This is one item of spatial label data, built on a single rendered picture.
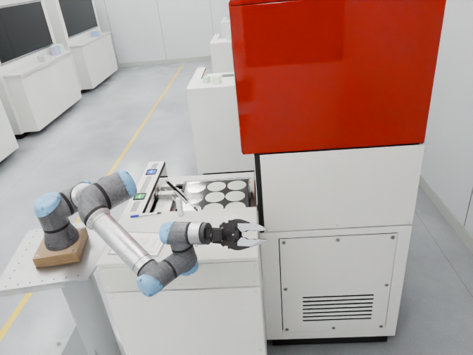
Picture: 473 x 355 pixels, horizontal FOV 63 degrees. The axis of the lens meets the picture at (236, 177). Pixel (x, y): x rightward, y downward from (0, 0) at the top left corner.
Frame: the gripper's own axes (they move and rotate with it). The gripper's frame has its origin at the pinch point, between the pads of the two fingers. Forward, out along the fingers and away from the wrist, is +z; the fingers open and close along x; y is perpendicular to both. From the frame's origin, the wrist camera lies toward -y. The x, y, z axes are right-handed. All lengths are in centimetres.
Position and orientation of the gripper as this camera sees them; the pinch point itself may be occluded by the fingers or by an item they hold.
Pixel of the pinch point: (262, 234)
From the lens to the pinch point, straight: 119.1
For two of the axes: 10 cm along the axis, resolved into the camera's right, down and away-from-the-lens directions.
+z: 9.4, -0.3, -3.4
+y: 3.5, 1.1, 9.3
